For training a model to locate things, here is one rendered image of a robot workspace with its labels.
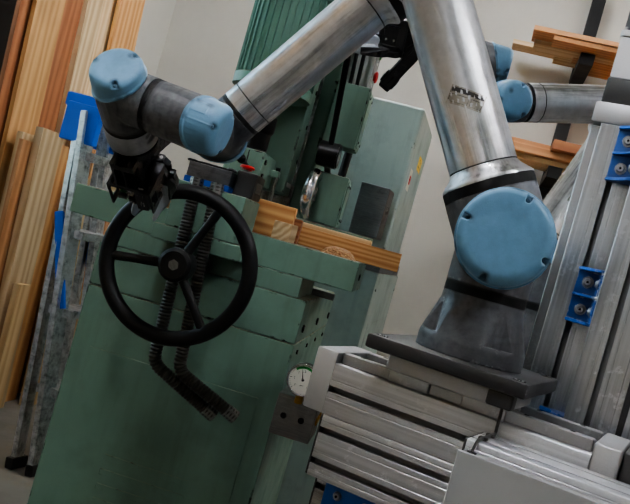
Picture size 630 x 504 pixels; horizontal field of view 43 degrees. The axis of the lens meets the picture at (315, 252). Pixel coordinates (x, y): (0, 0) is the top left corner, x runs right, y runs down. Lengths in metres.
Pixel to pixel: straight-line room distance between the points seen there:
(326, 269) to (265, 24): 0.54
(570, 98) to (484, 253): 0.70
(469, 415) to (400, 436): 0.10
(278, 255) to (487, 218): 0.71
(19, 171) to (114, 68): 1.96
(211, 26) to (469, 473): 3.65
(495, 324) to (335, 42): 0.45
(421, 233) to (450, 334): 2.91
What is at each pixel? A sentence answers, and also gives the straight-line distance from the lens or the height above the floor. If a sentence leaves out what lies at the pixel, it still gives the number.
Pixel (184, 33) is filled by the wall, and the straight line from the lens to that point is 4.45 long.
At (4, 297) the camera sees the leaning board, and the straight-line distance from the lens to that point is 3.09.
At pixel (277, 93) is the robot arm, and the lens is 1.19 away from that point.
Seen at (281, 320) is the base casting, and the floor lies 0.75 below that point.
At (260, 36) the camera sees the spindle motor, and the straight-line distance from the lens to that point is 1.75.
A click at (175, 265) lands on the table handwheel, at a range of 1.43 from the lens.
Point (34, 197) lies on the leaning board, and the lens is 3.09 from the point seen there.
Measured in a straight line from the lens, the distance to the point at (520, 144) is 3.55.
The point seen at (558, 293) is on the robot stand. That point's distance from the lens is 1.33.
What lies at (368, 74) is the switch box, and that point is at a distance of 2.06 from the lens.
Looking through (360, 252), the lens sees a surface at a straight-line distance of 1.73.
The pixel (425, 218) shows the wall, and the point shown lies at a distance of 4.00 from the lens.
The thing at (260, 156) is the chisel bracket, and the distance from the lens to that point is 1.73.
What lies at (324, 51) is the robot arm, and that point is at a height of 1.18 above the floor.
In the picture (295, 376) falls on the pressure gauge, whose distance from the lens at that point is 1.53.
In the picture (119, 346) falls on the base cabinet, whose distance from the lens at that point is 1.68.
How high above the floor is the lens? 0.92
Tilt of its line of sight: 1 degrees down
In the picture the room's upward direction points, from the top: 16 degrees clockwise
